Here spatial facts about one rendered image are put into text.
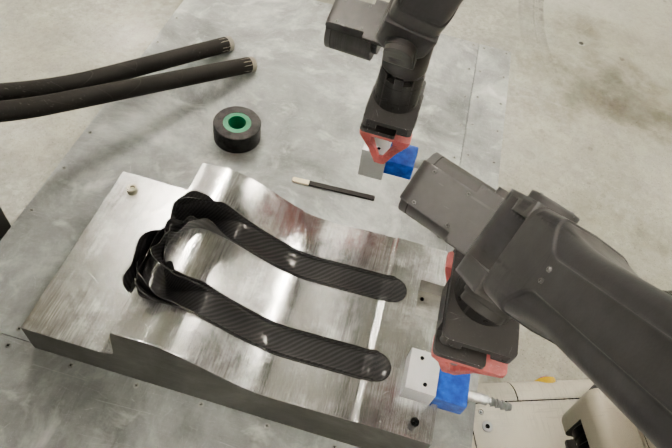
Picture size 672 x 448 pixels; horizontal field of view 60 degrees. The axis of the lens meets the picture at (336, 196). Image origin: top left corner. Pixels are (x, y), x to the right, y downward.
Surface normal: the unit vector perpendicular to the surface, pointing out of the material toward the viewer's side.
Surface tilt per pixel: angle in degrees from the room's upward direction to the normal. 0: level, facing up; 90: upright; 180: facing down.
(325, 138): 0
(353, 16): 29
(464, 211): 42
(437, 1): 113
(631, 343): 70
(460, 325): 1
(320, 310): 3
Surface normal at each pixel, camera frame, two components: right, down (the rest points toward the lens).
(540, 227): -0.84, -0.52
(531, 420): 0.13, -0.61
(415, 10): -0.36, 0.86
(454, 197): -0.36, -0.10
